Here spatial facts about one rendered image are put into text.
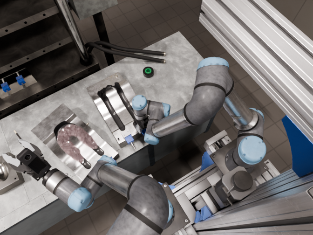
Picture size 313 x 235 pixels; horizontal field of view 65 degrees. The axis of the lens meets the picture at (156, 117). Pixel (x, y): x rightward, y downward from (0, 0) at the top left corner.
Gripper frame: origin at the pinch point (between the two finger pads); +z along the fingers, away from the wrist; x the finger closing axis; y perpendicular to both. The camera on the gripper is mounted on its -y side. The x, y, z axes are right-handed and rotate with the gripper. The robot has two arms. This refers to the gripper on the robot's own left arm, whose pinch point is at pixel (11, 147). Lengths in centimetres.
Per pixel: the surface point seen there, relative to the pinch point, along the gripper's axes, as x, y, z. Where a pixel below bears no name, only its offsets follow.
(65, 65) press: 73, 58, 64
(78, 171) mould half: 15, 59, -2
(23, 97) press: 36, 63, 70
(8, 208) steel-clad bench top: -22, 69, 20
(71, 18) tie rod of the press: 78, 13, 49
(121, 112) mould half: 60, 50, -1
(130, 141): 46, 49, -19
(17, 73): 42, 45, 74
